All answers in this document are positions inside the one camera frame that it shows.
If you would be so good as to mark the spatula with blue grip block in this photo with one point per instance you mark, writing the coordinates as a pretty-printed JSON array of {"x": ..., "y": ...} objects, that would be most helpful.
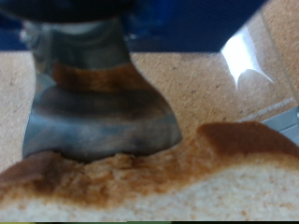
[{"x": 93, "y": 124}]

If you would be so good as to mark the white bread slice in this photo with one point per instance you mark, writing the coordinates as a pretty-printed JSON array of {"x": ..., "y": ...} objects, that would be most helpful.
[{"x": 187, "y": 193}]

